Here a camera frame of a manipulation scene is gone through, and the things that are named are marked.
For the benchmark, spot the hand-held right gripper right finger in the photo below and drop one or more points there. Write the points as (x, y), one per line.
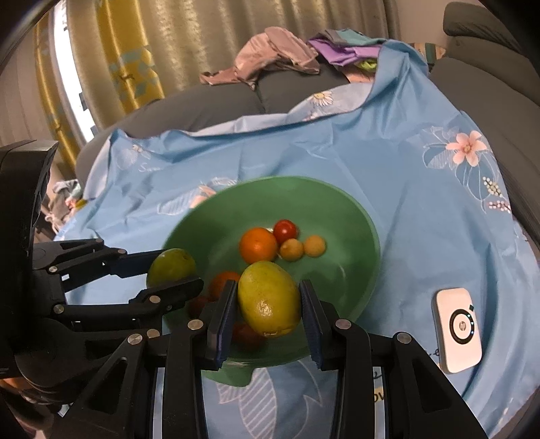
(312, 329)

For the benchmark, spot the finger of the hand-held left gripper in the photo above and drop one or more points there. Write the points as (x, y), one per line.
(173, 291)
(130, 264)

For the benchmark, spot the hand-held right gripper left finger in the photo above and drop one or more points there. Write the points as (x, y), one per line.
(223, 329)

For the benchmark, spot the green mango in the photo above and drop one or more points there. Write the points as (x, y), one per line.
(168, 266)

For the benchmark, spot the orange-red tomato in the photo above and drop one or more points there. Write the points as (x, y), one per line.
(221, 283)

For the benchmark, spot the yellow-green mango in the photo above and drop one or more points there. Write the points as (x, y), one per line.
(270, 295)

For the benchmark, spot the small yellow kumquat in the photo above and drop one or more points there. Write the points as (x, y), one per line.
(314, 245)
(292, 250)

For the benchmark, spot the small red tomato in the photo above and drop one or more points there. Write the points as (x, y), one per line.
(285, 230)

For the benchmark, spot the green bowl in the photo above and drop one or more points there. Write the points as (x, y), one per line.
(337, 228)

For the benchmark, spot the crumpled grey cloth pile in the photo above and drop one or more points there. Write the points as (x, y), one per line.
(63, 202)

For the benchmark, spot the orange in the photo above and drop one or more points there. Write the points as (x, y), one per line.
(258, 245)

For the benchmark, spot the beige curtain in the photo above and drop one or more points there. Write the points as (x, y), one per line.
(236, 38)
(21, 109)

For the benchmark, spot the bright window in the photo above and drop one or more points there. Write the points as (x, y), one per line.
(69, 76)

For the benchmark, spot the white pocket device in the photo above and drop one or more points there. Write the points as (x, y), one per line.
(457, 329)

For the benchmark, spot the blue floral cloth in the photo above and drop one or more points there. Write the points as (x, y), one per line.
(400, 194)

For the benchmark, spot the yellow patterned curtain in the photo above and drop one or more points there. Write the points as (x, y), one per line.
(126, 67)

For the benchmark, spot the grey sofa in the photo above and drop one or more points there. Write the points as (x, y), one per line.
(219, 105)

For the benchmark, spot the pink-grey garment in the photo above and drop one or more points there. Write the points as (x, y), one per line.
(270, 55)

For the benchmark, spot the lime green cloth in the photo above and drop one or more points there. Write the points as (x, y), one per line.
(368, 65)

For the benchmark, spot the purple garment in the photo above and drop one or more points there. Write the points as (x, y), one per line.
(333, 52)

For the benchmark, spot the teal garment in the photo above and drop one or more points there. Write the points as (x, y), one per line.
(350, 36)

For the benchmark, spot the patterned cushion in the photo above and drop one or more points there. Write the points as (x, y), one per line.
(430, 50)

